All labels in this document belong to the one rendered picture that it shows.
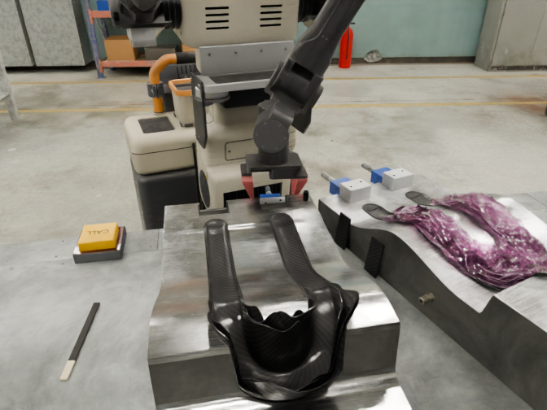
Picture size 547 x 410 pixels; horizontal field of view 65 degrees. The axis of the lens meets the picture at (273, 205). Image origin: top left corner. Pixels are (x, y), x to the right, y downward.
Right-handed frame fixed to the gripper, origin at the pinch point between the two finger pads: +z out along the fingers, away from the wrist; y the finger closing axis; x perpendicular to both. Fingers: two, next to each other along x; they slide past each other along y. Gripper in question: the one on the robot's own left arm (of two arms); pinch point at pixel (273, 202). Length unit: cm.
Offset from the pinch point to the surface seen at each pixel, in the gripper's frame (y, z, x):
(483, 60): 336, 62, 474
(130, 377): -22.4, 5.6, -34.7
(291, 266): -0.3, -2.8, -24.6
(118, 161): -85, 82, 222
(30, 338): -37.5, 5.6, -26.4
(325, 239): 5.9, -3.5, -19.3
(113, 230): -29.7, 1.5, -5.1
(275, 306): -4.3, -8.1, -38.4
